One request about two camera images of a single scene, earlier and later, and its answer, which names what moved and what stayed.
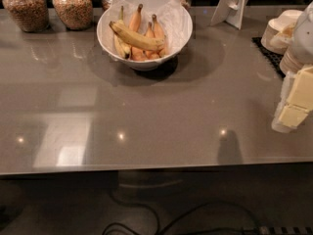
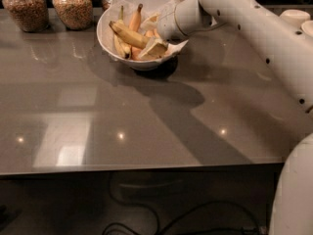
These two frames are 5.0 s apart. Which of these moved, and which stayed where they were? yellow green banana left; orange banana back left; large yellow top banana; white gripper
Moved: white gripper
Stayed: orange banana back left; large yellow top banana; yellow green banana left
